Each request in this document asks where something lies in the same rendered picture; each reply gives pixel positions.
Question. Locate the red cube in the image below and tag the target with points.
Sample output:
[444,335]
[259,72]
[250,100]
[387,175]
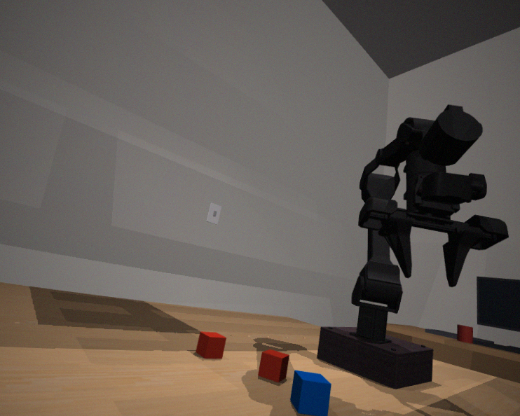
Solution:
[273,365]
[211,345]

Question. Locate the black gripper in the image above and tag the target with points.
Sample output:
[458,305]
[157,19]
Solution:
[478,232]

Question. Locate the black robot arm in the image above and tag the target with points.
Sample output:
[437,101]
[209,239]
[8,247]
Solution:
[426,146]

